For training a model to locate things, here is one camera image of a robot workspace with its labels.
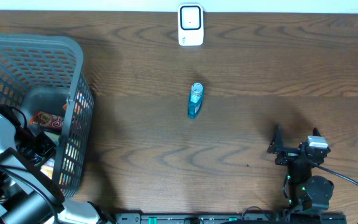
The yellow snack chip bag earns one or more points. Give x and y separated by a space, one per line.
48 167

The grey plastic mesh basket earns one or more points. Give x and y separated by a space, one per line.
44 73

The blue mouthwash bottle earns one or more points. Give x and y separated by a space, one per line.
195 100

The orange chocolate bar wrapper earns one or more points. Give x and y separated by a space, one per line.
48 121

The white barcode scanner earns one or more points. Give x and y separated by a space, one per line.
190 24

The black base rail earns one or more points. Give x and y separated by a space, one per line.
136 218

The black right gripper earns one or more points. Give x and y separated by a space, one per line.
276 146

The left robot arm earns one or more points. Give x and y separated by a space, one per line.
38 176

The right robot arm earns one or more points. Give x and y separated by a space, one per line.
307 194

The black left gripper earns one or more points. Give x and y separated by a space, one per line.
43 145

